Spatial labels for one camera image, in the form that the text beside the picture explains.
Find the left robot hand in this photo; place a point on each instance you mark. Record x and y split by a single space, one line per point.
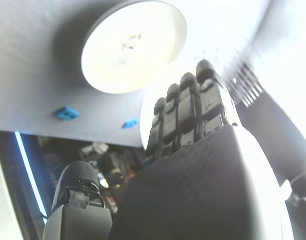
192 195

